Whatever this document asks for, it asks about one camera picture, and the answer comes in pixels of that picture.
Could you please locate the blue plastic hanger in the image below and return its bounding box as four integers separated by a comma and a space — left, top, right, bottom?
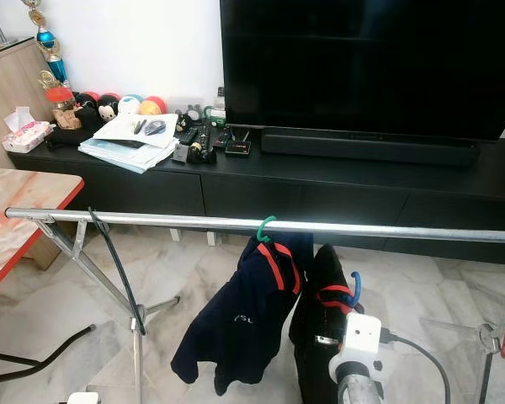
347, 270, 363, 306

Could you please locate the green plastic hanger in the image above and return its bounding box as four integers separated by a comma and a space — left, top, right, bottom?
257, 215, 279, 245

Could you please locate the navy blue polo shirt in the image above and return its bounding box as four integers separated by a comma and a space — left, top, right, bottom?
170, 233, 314, 396

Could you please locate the black tv console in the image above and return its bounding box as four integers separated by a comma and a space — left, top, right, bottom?
4, 126, 505, 266

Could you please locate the silver clothes rack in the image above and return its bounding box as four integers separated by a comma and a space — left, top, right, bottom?
4, 206, 505, 404

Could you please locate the black set-top box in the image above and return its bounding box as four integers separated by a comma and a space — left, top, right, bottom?
225, 139, 253, 157

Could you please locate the black tape dispenser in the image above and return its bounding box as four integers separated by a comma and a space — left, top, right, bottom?
188, 141, 218, 165

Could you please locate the clear plastic bottle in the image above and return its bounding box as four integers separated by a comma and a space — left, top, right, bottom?
212, 87, 226, 125

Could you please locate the black television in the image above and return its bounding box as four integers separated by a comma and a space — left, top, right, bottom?
219, 0, 505, 141

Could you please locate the stack of white papers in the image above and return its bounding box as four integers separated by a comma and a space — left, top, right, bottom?
77, 112, 179, 174

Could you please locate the pink tissue box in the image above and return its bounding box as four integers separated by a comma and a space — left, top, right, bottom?
3, 107, 53, 154

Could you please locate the orange yellow plush ball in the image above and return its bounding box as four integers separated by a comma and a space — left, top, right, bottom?
140, 95, 169, 117

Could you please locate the light wooden cabinet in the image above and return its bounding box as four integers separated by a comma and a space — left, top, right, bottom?
0, 38, 50, 169

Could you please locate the white blue plush ball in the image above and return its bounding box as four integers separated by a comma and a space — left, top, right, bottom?
118, 94, 142, 116

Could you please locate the black red plush ball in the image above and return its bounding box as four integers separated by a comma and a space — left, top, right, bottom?
97, 94, 121, 123
74, 91, 100, 114

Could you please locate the red lidded jar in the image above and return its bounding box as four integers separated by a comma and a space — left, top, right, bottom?
46, 84, 83, 131

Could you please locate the gold blue trophy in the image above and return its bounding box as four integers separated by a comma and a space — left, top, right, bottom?
21, 0, 70, 89

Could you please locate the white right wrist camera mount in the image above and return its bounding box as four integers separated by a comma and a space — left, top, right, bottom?
330, 313, 384, 384

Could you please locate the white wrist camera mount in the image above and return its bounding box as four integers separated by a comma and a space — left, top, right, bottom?
67, 391, 100, 404
330, 313, 384, 384

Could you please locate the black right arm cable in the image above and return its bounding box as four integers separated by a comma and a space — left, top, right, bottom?
380, 330, 454, 404

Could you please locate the black wire hanger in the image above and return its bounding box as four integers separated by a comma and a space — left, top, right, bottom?
88, 208, 146, 336

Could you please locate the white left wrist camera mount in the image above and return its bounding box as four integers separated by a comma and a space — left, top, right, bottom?
67, 391, 100, 404

